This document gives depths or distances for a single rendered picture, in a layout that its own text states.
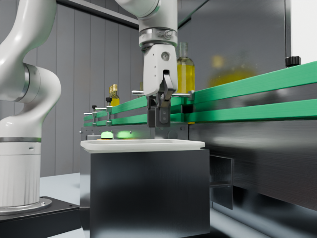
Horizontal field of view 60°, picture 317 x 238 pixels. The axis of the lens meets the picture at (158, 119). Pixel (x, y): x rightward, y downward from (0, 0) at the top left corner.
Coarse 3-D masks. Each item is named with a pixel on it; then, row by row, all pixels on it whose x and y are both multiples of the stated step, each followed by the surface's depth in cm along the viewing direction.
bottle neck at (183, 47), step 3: (180, 42) 87; (183, 42) 87; (186, 42) 87; (180, 45) 87; (183, 45) 87; (186, 45) 87; (180, 48) 87; (183, 48) 87; (186, 48) 87; (180, 51) 87; (183, 51) 87; (186, 51) 87; (180, 54) 87; (183, 54) 87; (186, 54) 87
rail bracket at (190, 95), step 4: (132, 92) 67; (136, 92) 67; (140, 92) 68; (188, 92) 74; (192, 92) 72; (172, 96) 71; (176, 96) 71; (180, 96) 72; (184, 96) 72; (188, 96) 72; (192, 96) 72; (188, 100) 74; (192, 100) 73
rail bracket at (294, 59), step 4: (292, 56) 54; (296, 56) 54; (288, 60) 55; (292, 60) 54; (296, 60) 54; (300, 60) 54; (288, 64) 55; (292, 64) 54; (296, 64) 54; (300, 64) 54; (288, 120) 54
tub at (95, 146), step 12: (84, 144) 50; (96, 144) 45; (108, 144) 45; (120, 144) 46; (132, 144) 46; (144, 144) 47; (156, 144) 48; (168, 144) 49; (180, 144) 49; (192, 144) 50; (204, 144) 52
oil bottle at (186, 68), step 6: (180, 60) 85; (186, 60) 86; (180, 66) 85; (186, 66) 85; (192, 66) 86; (180, 72) 85; (186, 72) 85; (192, 72) 86; (180, 78) 85; (186, 78) 85; (192, 78) 86; (180, 84) 84; (186, 84) 85; (192, 84) 86; (180, 90) 84; (186, 90) 85
